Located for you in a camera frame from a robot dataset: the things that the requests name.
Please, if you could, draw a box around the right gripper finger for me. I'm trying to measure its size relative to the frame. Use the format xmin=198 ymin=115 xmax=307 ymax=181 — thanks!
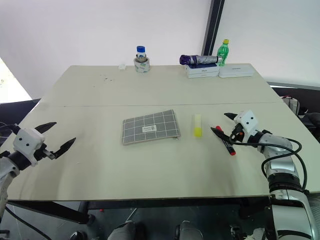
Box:
xmin=210 ymin=126 xmax=232 ymax=144
xmin=223 ymin=112 xmax=238 ymax=123

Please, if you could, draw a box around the black table frame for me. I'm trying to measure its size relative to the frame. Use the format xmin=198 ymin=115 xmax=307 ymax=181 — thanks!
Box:
xmin=4 ymin=196 xmax=272 ymax=225

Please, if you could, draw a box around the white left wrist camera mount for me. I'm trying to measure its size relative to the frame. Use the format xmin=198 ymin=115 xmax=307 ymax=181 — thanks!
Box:
xmin=12 ymin=128 xmax=46 ymax=167

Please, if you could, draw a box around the yellow highlighter pen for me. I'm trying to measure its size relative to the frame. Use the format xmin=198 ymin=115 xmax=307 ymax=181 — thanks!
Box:
xmin=193 ymin=114 xmax=203 ymax=138

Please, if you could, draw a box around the long white box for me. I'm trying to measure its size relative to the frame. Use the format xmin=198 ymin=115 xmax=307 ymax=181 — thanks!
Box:
xmin=218 ymin=63 xmax=255 ymax=79

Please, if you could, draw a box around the black caster wheel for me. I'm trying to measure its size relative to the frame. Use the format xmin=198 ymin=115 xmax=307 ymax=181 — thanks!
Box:
xmin=68 ymin=230 xmax=87 ymax=240

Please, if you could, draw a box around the white bag with red trim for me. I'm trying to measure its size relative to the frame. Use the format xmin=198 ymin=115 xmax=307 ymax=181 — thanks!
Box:
xmin=282 ymin=95 xmax=301 ymax=117

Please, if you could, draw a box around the grey checked pouch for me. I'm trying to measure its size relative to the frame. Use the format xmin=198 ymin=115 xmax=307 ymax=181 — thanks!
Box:
xmin=122 ymin=108 xmax=182 ymax=146

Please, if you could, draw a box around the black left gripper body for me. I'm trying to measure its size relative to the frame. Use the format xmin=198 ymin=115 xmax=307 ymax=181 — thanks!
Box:
xmin=33 ymin=142 xmax=56 ymax=161

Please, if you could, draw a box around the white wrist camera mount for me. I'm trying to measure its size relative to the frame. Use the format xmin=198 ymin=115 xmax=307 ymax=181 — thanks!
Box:
xmin=233 ymin=109 xmax=259 ymax=134
xmin=12 ymin=128 xmax=46 ymax=167

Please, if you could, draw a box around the black cable under table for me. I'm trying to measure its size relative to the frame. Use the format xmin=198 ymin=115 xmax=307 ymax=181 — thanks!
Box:
xmin=4 ymin=203 xmax=52 ymax=240

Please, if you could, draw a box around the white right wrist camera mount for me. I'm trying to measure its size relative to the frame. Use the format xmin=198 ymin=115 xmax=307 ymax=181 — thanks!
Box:
xmin=233 ymin=109 xmax=259 ymax=134

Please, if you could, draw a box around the white box with blue lid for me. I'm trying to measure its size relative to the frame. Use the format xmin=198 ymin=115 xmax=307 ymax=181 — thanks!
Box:
xmin=185 ymin=62 xmax=220 ymax=75

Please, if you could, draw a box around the black marker with red ends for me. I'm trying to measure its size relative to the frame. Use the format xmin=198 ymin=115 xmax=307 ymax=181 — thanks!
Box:
xmin=215 ymin=125 xmax=237 ymax=157

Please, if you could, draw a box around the folded purple grey umbrella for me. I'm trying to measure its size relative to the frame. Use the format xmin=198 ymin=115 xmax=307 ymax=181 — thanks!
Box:
xmin=179 ymin=54 xmax=224 ymax=66

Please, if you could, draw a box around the green bottle with yellow cap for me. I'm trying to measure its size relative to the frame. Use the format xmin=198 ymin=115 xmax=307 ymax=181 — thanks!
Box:
xmin=216 ymin=39 xmax=231 ymax=67

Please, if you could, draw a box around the dark vertical wall post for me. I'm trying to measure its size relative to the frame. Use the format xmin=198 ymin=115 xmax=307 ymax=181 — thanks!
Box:
xmin=200 ymin=0 xmax=226 ymax=57

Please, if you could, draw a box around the thin white box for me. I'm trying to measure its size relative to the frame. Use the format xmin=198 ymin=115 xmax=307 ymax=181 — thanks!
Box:
xmin=187 ymin=72 xmax=220 ymax=79

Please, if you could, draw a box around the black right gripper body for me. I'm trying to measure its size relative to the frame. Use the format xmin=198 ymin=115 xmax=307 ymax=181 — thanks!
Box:
xmin=229 ymin=123 xmax=247 ymax=145

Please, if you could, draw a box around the small bottle with blue cap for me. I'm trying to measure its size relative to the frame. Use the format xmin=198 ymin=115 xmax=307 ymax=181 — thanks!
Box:
xmin=135 ymin=45 xmax=147 ymax=63

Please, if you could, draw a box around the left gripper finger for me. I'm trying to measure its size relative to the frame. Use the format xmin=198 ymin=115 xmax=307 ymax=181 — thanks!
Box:
xmin=51 ymin=137 xmax=77 ymax=159
xmin=34 ymin=121 xmax=57 ymax=135

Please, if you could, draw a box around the white tape roll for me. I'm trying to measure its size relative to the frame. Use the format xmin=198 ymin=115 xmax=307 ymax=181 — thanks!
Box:
xmin=133 ymin=56 xmax=151 ymax=74

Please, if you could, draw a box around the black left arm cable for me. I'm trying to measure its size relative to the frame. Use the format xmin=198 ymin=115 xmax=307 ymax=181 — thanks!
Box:
xmin=0 ymin=122 xmax=21 ymax=137

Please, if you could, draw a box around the black side desk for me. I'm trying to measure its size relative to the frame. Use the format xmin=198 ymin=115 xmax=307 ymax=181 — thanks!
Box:
xmin=266 ymin=81 xmax=320 ymax=149

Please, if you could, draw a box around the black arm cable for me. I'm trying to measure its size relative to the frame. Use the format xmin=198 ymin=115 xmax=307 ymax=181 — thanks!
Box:
xmin=231 ymin=133 xmax=309 ymax=193
xmin=0 ymin=122 xmax=21 ymax=137

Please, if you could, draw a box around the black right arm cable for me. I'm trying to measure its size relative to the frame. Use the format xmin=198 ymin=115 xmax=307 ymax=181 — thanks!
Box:
xmin=231 ymin=133 xmax=309 ymax=193

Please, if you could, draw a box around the dark rounded shape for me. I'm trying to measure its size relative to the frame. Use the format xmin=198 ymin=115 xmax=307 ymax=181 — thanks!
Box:
xmin=107 ymin=220 xmax=146 ymax=240
xmin=174 ymin=220 xmax=204 ymax=240

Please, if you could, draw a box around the dark furniture panel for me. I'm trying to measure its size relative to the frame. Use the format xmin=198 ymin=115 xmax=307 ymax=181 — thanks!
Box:
xmin=0 ymin=98 xmax=42 ymax=123

